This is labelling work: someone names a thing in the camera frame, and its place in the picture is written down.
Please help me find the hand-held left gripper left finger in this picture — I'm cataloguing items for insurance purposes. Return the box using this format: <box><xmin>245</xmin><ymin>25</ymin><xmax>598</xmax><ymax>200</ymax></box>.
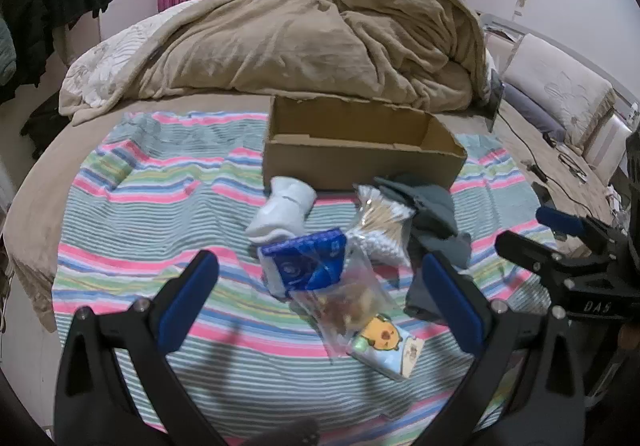
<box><xmin>52</xmin><ymin>250</ymin><xmax>231</xmax><ymax>446</ymax></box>

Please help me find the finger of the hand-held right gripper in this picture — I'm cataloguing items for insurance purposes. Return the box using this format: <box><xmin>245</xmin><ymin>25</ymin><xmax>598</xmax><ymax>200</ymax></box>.
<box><xmin>532</xmin><ymin>182</ymin><xmax>626</xmax><ymax>247</ymax></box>
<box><xmin>494</xmin><ymin>229</ymin><xmax>621</xmax><ymax>294</ymax></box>

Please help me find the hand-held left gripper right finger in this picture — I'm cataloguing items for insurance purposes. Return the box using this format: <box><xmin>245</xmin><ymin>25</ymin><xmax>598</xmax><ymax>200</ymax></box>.
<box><xmin>421</xmin><ymin>251</ymin><xmax>601</xmax><ymax>446</ymax></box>

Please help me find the grey sock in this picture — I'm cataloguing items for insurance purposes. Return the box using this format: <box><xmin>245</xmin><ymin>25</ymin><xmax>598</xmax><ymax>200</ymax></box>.
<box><xmin>404</xmin><ymin>229</ymin><xmax>474</xmax><ymax>323</ymax></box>
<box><xmin>372</xmin><ymin>175</ymin><xmax>459</xmax><ymax>241</ymax></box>

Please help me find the cartoon print tissue pack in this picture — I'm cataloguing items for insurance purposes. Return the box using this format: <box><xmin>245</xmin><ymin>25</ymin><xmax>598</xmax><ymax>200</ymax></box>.
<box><xmin>346</xmin><ymin>313</ymin><xmax>427</xmax><ymax>382</ymax></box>

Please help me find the bag of cotton swabs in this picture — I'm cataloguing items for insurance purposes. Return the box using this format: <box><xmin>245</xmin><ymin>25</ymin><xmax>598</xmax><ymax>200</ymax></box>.
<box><xmin>346</xmin><ymin>183</ymin><xmax>418</xmax><ymax>268</ymax></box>

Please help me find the clear plastic snack bag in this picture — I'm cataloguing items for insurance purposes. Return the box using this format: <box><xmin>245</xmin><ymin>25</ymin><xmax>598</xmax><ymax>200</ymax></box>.
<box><xmin>289</xmin><ymin>246</ymin><xmax>397</xmax><ymax>363</ymax></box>

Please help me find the blue tissue packet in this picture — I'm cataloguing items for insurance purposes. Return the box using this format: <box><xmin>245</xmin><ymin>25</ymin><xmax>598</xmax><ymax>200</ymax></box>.
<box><xmin>259</xmin><ymin>227</ymin><xmax>348</xmax><ymax>299</ymax></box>

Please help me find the white sock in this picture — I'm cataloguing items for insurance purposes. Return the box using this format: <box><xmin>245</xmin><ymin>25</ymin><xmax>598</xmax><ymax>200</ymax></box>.
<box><xmin>245</xmin><ymin>176</ymin><xmax>318</xmax><ymax>245</ymax></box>

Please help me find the brown cardboard box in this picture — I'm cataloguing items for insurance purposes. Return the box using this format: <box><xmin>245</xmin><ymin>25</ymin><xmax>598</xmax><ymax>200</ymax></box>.
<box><xmin>262</xmin><ymin>95</ymin><xmax>468</xmax><ymax>193</ymax></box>

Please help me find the striped blanket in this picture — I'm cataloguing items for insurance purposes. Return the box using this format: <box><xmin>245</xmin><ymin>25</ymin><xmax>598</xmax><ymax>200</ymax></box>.
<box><xmin>52</xmin><ymin>111</ymin><xmax>560</xmax><ymax>446</ymax></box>

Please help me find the grey bed headboard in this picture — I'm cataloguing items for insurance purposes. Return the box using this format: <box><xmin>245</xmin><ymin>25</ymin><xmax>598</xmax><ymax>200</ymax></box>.
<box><xmin>479</xmin><ymin>11</ymin><xmax>640</xmax><ymax>187</ymax></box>

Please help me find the blue pillow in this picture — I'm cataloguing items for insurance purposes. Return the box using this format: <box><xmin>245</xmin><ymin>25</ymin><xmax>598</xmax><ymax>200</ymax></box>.
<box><xmin>501</xmin><ymin>83</ymin><xmax>567</xmax><ymax>135</ymax></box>

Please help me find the black flat device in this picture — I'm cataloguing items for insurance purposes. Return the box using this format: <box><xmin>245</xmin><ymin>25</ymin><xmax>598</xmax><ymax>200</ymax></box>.
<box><xmin>486</xmin><ymin>69</ymin><xmax>507</xmax><ymax>133</ymax></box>

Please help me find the white embroidered pillow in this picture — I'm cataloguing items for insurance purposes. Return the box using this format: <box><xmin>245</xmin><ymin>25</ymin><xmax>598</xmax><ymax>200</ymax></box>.
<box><xmin>501</xmin><ymin>33</ymin><xmax>619</xmax><ymax>150</ymax></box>

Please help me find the dark bag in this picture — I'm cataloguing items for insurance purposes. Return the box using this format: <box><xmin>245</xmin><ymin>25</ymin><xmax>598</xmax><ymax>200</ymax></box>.
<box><xmin>20</xmin><ymin>93</ymin><xmax>72</xmax><ymax>160</ymax></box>

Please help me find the white floral quilt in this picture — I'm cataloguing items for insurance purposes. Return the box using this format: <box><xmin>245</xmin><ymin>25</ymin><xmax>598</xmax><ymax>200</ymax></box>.
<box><xmin>62</xmin><ymin>1</ymin><xmax>202</xmax><ymax>110</ymax></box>

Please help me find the beige duvet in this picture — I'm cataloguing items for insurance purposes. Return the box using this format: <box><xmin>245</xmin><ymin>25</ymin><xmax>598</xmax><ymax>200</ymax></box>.
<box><xmin>59</xmin><ymin>0</ymin><xmax>494</xmax><ymax>128</ymax></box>

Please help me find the black cable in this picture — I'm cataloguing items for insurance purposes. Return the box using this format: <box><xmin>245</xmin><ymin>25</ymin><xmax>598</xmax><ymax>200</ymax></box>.
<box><xmin>492</xmin><ymin>99</ymin><xmax>617</xmax><ymax>218</ymax></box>

